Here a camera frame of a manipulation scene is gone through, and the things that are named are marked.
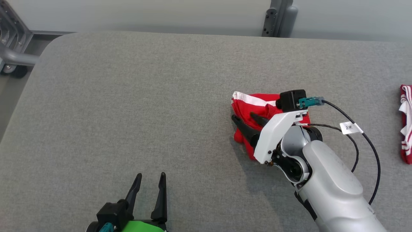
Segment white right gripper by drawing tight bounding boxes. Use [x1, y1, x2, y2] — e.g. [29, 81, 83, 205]
[231, 109, 309, 165]

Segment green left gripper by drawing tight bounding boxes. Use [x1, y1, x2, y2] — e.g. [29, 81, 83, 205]
[121, 172, 168, 232]

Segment red white-trimmed shorts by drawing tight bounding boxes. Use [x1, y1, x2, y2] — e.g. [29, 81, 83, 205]
[231, 91, 311, 161]

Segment red white-sleeved basketball jersey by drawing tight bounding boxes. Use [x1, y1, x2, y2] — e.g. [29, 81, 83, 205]
[399, 84, 412, 165]

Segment black caster wheel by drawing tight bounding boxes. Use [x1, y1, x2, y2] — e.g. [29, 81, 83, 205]
[1, 64, 28, 79]

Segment teal right camera connector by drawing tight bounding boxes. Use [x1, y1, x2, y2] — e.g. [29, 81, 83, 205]
[298, 96, 324, 109]

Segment white cable label tag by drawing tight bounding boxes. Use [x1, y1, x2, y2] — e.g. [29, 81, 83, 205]
[340, 121, 364, 135]

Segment dark post hinge bracket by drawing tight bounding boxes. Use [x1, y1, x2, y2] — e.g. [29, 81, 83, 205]
[261, 8, 278, 37]

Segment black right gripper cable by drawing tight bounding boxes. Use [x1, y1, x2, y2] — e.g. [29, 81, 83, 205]
[295, 123, 360, 173]

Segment grey cylindrical post bumper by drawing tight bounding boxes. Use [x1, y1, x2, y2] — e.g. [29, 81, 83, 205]
[279, 5, 298, 38]

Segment grey metal post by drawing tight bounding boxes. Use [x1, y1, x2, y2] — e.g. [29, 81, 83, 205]
[270, 0, 294, 36]

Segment black right camera cable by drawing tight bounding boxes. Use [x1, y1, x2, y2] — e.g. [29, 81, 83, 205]
[322, 100, 381, 205]

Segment grey metal cart frame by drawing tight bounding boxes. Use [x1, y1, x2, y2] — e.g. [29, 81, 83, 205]
[0, 0, 40, 70]

